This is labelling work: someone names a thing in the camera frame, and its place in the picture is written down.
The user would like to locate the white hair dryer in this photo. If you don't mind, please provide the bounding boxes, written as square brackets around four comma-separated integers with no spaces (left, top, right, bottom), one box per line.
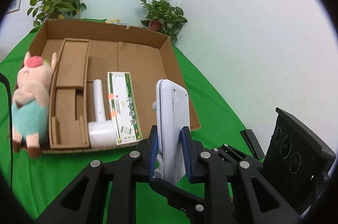
[88,79,117,148]

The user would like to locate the green white medicine box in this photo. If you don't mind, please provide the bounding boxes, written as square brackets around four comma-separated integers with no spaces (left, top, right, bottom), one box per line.
[106,72,143,146]

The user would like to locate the white scale device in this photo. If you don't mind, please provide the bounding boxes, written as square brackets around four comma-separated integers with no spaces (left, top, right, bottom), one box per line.
[152,79,190,185]

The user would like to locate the narrow brown cardboard tray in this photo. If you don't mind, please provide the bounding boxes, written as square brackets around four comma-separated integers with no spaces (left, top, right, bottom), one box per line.
[49,38,89,150]

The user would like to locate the black flat phone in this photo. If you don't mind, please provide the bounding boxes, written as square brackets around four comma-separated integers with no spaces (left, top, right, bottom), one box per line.
[240,129,265,160]

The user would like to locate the green table cloth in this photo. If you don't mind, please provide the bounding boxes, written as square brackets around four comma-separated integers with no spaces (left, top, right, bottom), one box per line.
[1,41,249,218]

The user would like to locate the large open cardboard box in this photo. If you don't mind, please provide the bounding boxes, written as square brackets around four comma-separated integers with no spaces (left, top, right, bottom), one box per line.
[22,19,185,154]

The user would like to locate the pink pig plush toy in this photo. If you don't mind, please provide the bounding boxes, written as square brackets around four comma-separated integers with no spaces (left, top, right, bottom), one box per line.
[11,52,57,159]

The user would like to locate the right potted green plant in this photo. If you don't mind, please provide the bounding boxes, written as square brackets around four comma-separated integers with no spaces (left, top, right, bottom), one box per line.
[139,0,188,44]

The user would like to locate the potted green plant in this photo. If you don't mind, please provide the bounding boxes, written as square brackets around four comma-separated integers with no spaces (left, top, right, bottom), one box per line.
[27,0,87,28]
[139,0,188,44]

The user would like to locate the left potted green plant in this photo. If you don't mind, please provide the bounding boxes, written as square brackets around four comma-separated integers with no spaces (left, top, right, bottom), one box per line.
[27,0,87,28]

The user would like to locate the black camera box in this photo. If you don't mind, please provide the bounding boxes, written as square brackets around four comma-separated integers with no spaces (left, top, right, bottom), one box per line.
[262,108,336,214]

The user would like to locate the black cable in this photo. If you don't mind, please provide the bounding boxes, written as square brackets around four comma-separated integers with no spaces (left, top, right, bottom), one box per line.
[0,72,14,193]

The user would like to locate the framed certificates on wall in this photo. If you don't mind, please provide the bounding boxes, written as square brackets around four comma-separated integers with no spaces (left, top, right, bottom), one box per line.
[6,0,21,14]

